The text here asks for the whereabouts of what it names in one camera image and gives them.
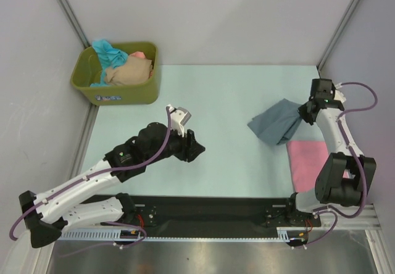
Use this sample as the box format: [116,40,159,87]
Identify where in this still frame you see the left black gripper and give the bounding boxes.
[145,124,205,165]

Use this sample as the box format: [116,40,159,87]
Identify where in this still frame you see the grey blue t shirt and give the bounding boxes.
[247,99,302,146]

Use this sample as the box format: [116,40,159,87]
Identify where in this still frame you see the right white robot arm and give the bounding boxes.
[285,78,378,225]

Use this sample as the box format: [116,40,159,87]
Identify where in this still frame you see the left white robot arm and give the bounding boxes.
[19,122,206,249]

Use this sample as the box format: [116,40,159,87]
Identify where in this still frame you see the folded pink t shirt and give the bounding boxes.
[286,140,355,194]

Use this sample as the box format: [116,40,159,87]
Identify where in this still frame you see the beige t shirt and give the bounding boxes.
[104,56,152,86]

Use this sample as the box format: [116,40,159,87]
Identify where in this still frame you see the salmon pink t shirt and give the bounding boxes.
[130,51,146,59]

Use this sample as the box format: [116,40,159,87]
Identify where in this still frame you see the turquoise t shirt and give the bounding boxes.
[90,39,128,87]

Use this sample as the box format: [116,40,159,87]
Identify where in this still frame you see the olive green plastic bin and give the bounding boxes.
[70,41,161,106]

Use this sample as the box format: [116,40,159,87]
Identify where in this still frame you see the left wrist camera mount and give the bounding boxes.
[167,104,192,137]

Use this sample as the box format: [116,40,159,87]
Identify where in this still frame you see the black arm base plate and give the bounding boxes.
[89,193,322,238]

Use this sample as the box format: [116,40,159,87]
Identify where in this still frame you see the right aluminium corner post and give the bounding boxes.
[316,0,362,75]

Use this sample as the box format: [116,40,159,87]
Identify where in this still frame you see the aluminium corner post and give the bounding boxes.
[316,0,362,75]
[56,0,91,49]

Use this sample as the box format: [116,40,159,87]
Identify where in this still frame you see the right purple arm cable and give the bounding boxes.
[289,81,379,250]

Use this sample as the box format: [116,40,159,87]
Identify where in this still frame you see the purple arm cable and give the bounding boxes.
[289,81,379,250]
[9,106,173,251]

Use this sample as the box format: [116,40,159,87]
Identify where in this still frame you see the aluminium front rail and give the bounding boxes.
[43,203,383,231]

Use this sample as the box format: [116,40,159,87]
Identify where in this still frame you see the blue slotted cable duct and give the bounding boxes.
[59,228,307,243]

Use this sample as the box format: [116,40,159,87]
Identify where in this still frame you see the left aluminium corner post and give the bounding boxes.
[56,0,91,49]

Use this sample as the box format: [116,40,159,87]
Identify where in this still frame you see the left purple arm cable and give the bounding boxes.
[9,106,173,251]

